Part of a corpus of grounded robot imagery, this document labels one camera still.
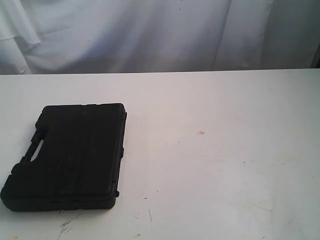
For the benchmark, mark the black plastic tool case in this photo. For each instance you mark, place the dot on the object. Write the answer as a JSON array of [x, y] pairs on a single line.
[[73, 161]]

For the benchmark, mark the white backdrop cloth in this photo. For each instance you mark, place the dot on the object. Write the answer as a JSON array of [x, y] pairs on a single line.
[[137, 36]]

